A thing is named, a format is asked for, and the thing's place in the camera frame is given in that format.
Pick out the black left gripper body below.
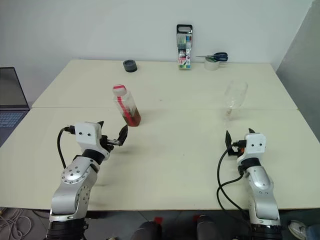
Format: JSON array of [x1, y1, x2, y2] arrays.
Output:
[[99, 134, 121, 153]]

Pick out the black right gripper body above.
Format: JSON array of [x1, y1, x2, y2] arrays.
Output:
[[228, 140, 247, 157]]

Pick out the clear bottle with red stripe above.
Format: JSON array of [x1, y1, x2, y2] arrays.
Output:
[[111, 84, 142, 127]]

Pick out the clear wine glass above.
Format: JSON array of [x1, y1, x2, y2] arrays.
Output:
[[223, 80, 249, 121]]

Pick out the dark grey round tape roll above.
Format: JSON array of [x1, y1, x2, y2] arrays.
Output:
[[122, 59, 139, 74]]

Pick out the white tape roll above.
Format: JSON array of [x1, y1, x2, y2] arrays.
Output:
[[203, 56, 221, 72]]

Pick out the dark rounded shape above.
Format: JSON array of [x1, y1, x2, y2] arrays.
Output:
[[195, 214, 219, 240], [129, 220, 164, 240]]

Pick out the grey partition panel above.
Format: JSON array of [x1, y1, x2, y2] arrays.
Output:
[[274, 0, 320, 161]]

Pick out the grey laptop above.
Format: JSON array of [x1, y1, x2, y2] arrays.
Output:
[[0, 66, 31, 149]]

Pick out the white sneaker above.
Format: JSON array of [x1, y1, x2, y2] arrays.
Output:
[[288, 219, 308, 240]]

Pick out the marker pen pack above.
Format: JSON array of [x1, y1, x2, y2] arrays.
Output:
[[176, 24, 194, 71]]

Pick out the blue jeans leg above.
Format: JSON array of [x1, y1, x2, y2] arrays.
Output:
[[305, 224, 320, 240]]

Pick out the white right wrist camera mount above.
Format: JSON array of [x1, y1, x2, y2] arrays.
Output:
[[236, 133, 268, 164]]

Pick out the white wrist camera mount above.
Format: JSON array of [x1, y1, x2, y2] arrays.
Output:
[[236, 133, 268, 164], [74, 121, 111, 161]]

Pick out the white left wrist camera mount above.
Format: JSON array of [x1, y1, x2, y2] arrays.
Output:
[[74, 121, 111, 161]]

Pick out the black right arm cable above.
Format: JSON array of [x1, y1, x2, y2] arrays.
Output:
[[216, 146, 251, 219]]

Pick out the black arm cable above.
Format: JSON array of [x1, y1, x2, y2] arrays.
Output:
[[216, 146, 251, 219], [57, 126, 76, 169]]

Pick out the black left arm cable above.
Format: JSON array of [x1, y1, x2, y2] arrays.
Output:
[[57, 126, 76, 169]]

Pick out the blue handled scissors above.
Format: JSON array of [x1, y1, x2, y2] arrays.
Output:
[[195, 51, 229, 63]]

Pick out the white tangled cables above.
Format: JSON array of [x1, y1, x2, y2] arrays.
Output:
[[0, 206, 34, 240]]

